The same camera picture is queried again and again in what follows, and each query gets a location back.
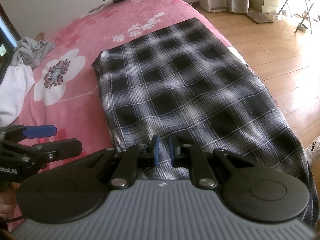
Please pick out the person's left hand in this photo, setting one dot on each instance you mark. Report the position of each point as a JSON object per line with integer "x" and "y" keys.
{"x": 7, "y": 205}

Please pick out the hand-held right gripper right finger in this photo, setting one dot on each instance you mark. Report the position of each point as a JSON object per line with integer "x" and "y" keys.
{"x": 172, "y": 151}

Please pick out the brown floor board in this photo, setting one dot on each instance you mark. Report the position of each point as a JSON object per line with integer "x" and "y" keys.
{"x": 258, "y": 18}

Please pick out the black white plaid shirt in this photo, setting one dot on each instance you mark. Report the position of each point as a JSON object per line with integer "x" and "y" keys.
{"x": 187, "y": 80}

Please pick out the dark door frame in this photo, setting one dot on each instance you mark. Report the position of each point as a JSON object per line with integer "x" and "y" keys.
{"x": 10, "y": 30}

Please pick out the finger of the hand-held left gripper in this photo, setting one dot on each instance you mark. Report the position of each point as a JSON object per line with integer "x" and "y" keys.
{"x": 65, "y": 147}
{"x": 40, "y": 131}

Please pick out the white garment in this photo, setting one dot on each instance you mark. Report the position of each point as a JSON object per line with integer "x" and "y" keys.
{"x": 13, "y": 92}

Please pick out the white sneaker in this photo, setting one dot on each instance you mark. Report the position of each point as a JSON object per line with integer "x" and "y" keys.
{"x": 313, "y": 150}

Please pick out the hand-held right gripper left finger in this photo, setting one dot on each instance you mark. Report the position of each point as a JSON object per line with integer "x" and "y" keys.
{"x": 156, "y": 151}

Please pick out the pink floral blanket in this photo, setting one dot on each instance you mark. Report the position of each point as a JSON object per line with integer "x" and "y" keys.
{"x": 75, "y": 100}

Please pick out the folding table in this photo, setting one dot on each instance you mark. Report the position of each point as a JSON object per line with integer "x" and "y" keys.
{"x": 308, "y": 15}

